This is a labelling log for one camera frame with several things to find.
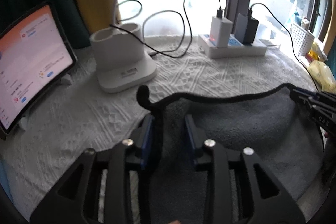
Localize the white desk lamp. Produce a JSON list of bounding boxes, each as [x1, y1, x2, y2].
[[90, 0, 157, 93]]

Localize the white charger adapter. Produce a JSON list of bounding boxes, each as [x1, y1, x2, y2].
[[210, 9, 233, 48]]

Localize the purple grey microfiber towel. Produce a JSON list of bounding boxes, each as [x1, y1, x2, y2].
[[137, 84, 324, 223]]

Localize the black charger cable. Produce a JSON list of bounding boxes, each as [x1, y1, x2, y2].
[[248, 2, 320, 90]]

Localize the white tablet stand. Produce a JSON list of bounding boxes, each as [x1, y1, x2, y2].
[[18, 73, 74, 131]]

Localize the white power strip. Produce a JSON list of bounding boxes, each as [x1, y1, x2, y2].
[[198, 35, 267, 59]]

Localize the black charger adapter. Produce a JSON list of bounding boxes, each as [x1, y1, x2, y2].
[[234, 9, 259, 45]]

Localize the white textured tablecloth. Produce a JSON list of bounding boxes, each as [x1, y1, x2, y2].
[[1, 44, 323, 219]]

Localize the white perforated basket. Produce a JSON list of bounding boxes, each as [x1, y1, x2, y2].
[[290, 23, 315, 56]]

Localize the tablet with lit screen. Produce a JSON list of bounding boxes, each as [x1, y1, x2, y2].
[[1, 3, 77, 139]]

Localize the yellow plastic snack bags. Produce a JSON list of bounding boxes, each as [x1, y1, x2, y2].
[[308, 42, 335, 94]]

